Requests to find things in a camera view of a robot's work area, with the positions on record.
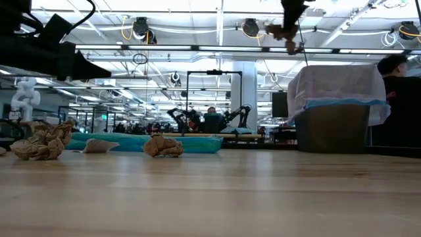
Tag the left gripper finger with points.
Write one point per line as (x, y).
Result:
(85, 69)

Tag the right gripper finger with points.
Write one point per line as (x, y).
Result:
(293, 13)

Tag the white paper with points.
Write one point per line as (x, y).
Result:
(98, 145)

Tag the teal trash bag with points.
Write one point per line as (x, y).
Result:
(197, 145)

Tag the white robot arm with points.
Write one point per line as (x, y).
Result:
(28, 97)

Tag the black background robot arm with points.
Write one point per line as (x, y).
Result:
(241, 113)
(184, 116)

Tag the long ceiling light strip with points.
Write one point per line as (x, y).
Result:
(158, 47)

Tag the white pillar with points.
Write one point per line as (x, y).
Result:
(245, 85)

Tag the small black ceiling reel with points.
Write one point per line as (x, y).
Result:
(175, 78)

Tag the black monitor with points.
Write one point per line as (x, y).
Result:
(279, 105)

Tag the person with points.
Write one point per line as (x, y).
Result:
(211, 110)
(401, 112)

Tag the wooden background table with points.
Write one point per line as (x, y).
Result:
(230, 135)

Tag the black robot station frame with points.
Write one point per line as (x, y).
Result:
(213, 72)

